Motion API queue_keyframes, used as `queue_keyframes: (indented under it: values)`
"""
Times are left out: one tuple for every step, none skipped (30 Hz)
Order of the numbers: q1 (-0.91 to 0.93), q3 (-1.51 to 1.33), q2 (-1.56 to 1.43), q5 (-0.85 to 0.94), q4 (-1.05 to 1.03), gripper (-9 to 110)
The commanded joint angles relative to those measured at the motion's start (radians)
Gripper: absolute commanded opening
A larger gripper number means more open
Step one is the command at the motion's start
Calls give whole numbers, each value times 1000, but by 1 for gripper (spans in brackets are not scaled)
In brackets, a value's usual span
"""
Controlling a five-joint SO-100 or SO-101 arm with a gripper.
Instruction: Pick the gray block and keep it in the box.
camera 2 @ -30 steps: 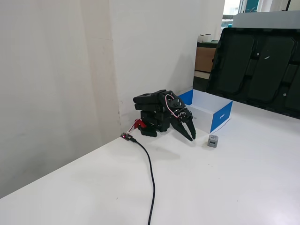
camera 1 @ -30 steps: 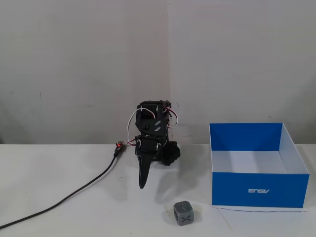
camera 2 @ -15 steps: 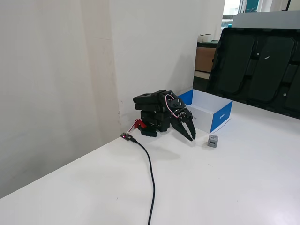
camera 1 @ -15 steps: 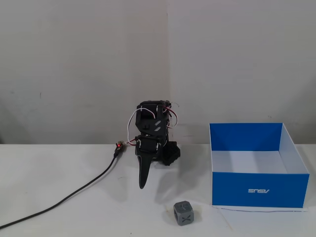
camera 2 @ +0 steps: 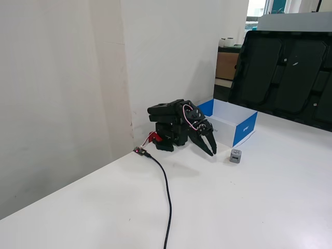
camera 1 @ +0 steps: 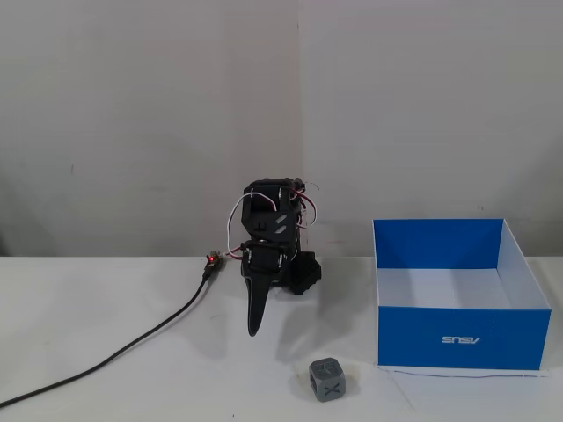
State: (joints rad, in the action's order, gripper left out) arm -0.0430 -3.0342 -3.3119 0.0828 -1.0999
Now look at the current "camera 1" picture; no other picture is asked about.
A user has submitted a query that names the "white red servo wire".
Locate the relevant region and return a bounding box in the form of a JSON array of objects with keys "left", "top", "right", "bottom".
[
  {"left": 225, "top": 188, "right": 283, "bottom": 259},
  {"left": 289, "top": 180, "right": 321, "bottom": 230}
]

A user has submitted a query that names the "gray cube block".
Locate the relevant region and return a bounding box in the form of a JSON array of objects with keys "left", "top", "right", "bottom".
[{"left": 308, "top": 358, "right": 345, "bottom": 404}]

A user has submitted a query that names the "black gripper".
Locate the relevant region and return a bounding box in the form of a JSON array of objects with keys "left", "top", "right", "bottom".
[{"left": 239, "top": 239, "right": 292, "bottom": 338}]

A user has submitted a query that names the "small controller board red light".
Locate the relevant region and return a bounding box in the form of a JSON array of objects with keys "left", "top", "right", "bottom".
[{"left": 202, "top": 249, "right": 226, "bottom": 270}]

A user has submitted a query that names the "blue white cardboard box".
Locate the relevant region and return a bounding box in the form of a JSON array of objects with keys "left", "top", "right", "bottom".
[{"left": 371, "top": 218, "right": 552, "bottom": 379}]

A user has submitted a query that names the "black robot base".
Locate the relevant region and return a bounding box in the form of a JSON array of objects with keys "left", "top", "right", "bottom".
[{"left": 285, "top": 250, "right": 323, "bottom": 297}]

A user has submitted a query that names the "black power cable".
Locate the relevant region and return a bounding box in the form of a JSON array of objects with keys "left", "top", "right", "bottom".
[{"left": 0, "top": 266, "right": 217, "bottom": 408}]

